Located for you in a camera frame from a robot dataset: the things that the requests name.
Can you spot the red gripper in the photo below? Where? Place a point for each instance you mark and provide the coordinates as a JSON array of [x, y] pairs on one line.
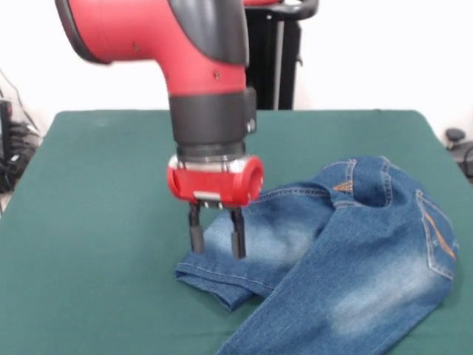
[[210, 185]]

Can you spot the blue denim jeans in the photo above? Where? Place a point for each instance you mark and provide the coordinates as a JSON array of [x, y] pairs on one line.
[[351, 259]]

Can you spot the dark green table cloth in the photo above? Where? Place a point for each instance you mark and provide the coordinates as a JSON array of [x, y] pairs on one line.
[[74, 288]]

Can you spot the black equipment box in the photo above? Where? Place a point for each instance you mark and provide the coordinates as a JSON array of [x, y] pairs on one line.
[[4, 118]]

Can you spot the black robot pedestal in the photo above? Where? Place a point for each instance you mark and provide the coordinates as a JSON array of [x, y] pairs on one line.
[[273, 55]]

